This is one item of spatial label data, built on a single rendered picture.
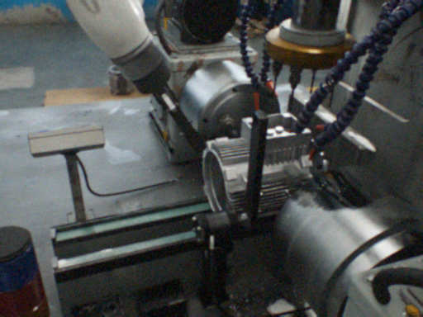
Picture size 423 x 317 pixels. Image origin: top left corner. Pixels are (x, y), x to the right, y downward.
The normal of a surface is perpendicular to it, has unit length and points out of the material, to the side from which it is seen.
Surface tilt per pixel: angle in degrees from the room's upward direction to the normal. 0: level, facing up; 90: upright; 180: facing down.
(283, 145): 90
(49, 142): 52
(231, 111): 90
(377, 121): 90
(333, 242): 47
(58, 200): 0
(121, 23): 84
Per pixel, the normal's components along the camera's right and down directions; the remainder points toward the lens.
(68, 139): 0.29, -0.12
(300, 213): -0.75, -0.36
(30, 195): 0.03, -0.85
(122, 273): 0.34, 0.50
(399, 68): -0.94, 0.16
